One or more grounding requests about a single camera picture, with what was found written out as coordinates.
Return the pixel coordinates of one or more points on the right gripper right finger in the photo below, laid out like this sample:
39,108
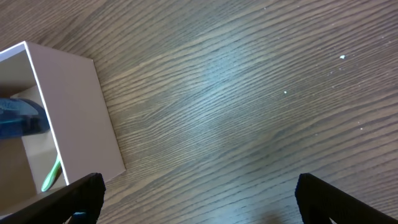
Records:
322,203

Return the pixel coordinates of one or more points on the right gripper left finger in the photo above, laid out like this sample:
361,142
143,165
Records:
79,202

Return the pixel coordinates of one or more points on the green toothbrush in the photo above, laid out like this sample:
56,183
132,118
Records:
52,176

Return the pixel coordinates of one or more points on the small toothpaste tube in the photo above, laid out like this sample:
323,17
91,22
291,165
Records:
22,117

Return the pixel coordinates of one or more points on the white square cardboard box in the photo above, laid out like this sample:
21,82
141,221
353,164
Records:
81,132

